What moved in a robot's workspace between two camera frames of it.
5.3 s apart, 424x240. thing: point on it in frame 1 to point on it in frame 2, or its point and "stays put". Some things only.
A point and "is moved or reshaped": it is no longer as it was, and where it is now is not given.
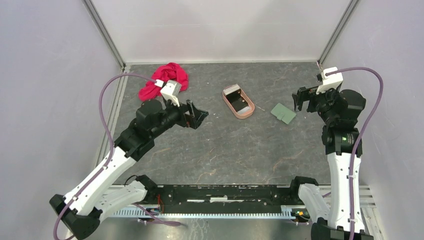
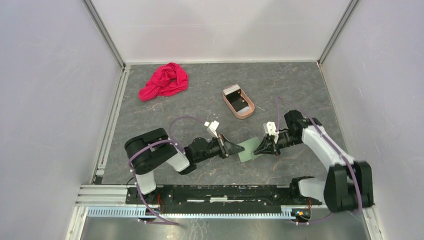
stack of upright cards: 231,89 stays put
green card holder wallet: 283,113 is moved or reshaped
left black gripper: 196,116 to 227,147
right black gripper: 302,91 to 266,147
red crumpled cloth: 152,90 stays put
